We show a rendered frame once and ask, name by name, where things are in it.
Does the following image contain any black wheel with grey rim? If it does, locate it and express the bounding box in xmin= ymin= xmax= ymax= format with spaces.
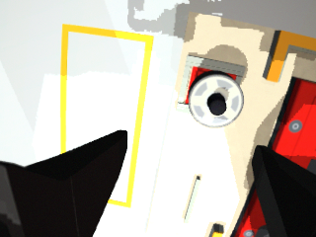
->
xmin=188 ymin=70 xmax=244 ymax=128

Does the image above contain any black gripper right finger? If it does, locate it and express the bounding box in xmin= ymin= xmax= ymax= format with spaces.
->
xmin=252 ymin=145 xmax=316 ymax=237

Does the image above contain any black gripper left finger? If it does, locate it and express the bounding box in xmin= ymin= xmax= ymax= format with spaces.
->
xmin=0 ymin=129 xmax=128 ymax=237

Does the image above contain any yellow rectangular outline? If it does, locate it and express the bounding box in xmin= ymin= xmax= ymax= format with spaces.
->
xmin=60 ymin=24 xmax=154 ymax=208

